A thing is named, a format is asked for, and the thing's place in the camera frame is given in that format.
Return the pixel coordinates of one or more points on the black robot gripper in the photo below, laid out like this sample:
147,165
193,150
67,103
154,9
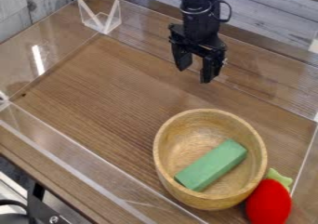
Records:
195,37

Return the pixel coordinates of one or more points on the green rectangular block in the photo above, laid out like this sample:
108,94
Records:
211,166

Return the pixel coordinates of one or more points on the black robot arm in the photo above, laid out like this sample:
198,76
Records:
195,37

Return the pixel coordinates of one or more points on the brown wooden bowl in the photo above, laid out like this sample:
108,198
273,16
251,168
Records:
188,135

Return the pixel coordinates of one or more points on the red plush strawberry toy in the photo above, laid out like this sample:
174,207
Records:
269,203

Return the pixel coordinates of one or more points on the clear acrylic corner bracket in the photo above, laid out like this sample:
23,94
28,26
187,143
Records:
100,22

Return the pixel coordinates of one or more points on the clear acrylic tray wall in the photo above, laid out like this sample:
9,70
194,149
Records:
107,194

